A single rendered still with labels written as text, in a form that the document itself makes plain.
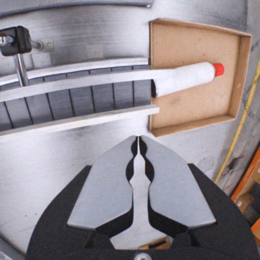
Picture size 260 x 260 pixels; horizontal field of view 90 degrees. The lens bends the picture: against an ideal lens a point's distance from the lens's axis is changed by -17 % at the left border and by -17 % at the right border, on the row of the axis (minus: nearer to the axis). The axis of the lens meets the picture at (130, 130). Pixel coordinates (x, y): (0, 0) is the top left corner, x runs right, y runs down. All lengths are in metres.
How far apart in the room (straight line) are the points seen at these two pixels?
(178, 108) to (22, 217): 0.58
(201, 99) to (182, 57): 0.14
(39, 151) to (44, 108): 0.14
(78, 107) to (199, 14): 0.35
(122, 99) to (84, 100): 0.07
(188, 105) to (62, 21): 0.35
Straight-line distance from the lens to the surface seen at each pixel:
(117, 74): 0.20
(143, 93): 0.31
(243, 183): 3.63
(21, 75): 0.20
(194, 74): 0.36
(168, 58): 0.38
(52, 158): 0.40
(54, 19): 0.33
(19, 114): 0.31
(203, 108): 0.48
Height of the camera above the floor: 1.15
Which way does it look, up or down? 57 degrees down
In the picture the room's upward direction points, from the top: 144 degrees clockwise
